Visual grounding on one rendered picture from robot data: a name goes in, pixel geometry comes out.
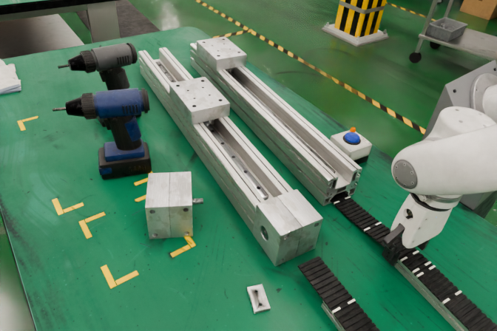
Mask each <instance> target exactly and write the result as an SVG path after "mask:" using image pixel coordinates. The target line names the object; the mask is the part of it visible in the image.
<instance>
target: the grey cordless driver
mask: <svg viewBox="0 0 497 331"><path fill-rule="evenodd" d="M137 59H138V55H137V52H136V49H135V47H134V45H133V44H131V43H127V44H126V43H122V44H115V45H110V46H106V47H98V48H94V49H91V52H90V51H89V50H84V51H81V52H80V55H77V56H75V57H73V58H70V59H68V64H65V65H61V66H58V68H59V69H60V68H64V67H69V68H70V70H72V71H85V72H86V73H90V72H95V71H96V70H97V71H98V72H99V75H100V76H101V80H102V81H103V82H105V83H106V87H107V89H108V90H116V89H128V88H129V87H130V85H129V80H128V77H127V75H126V71H125V69H124V68H123V67H122V66H129V65H131V64H135V63H136V61H137ZM97 119H98V121H99V122H100V124H101V125H102V126H103V127H105V126H106V125H105V123H104V119H100V117H99V116H98V117H97Z"/></svg>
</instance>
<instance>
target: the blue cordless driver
mask: <svg viewBox="0 0 497 331"><path fill-rule="evenodd" d="M65 106H66V107H62V108H54V109H53V111H62V110H66V111H67V114H68V115H72V116H79V117H85V118H86V119H87V120H91V119H96V118H97V117H98V116H99V117H100V119H104V123H105V125H106V128H107V130H110V129H111V132H112V135H113V137H114V140H115V141H113V142H107V143H105V144H104V147H101V148H99V150H98V170H99V174H100V175H101V178H102V179H103V180H109V179H114V178H119V177H128V176H134V175H139V174H148V173H150V172H151V170H152V167H151V160H150V156H149V148H148V144H147V143H146V142H143V140H142V139H141V131H140V129H139V126H138V122H137V120H136V117H135V115H141V112H145V113H148V111H149V110H150V109H149V97H148V92H147V90H145V89H144V88H141V90H138V88H132V89H116V90H108V91H100V92H96V95H94V94H93V93H84V94H82V96H81V97H79V98H76V99H73V100H69V101H67V102H66V103H65Z"/></svg>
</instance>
